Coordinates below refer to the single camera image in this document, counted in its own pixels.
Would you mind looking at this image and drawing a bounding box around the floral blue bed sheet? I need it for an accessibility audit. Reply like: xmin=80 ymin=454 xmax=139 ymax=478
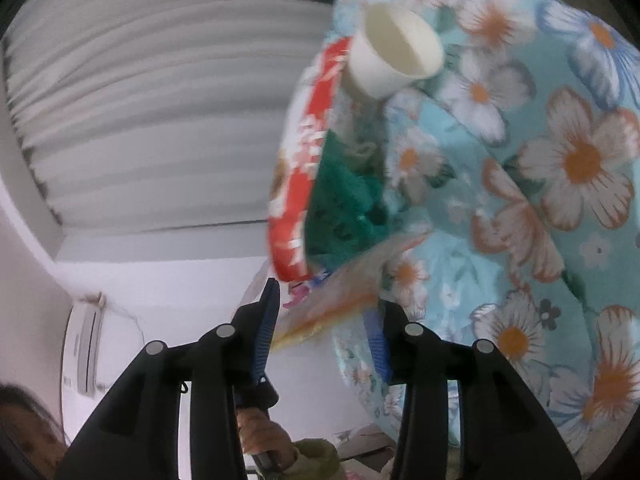
xmin=320 ymin=0 xmax=640 ymax=480

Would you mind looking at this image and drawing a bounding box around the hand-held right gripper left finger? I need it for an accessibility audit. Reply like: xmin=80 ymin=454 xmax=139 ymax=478
xmin=55 ymin=277 xmax=281 ymax=480

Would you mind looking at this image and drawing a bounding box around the white paper cup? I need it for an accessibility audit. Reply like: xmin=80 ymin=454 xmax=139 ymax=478
xmin=347 ymin=2 xmax=446 ymax=101

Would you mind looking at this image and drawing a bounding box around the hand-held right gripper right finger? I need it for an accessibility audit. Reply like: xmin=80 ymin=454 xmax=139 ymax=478
xmin=362 ymin=300 xmax=583 ymax=480

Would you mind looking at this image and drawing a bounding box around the person's left hand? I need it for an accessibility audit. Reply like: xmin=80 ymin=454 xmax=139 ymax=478
xmin=237 ymin=407 xmax=298 ymax=473

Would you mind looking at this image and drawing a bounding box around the yellow snack packet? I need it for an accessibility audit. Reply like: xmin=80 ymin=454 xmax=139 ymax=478
xmin=272 ymin=230 xmax=433 ymax=351

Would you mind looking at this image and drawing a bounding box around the red snack packet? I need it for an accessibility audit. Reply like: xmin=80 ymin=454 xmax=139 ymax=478
xmin=265 ymin=35 xmax=353 ymax=283

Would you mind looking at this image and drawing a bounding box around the white curtain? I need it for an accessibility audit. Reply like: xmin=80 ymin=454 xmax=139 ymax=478
xmin=0 ymin=0 xmax=346 ymax=233

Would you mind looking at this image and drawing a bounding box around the person's head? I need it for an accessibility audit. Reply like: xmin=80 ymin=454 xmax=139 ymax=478
xmin=0 ymin=382 xmax=68 ymax=480

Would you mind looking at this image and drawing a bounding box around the white air conditioner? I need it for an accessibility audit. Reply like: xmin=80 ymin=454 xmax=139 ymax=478
xmin=62 ymin=295 xmax=108 ymax=401

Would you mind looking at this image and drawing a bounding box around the brown cardboard box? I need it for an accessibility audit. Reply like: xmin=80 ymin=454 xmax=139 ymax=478
xmin=335 ymin=425 xmax=401 ymax=480

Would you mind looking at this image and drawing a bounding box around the green plastic bag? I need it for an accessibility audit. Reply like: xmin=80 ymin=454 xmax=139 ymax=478
xmin=305 ymin=132 xmax=396 ymax=271

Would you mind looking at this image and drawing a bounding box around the person's left forearm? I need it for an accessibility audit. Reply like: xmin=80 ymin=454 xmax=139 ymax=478
xmin=280 ymin=437 xmax=346 ymax=480

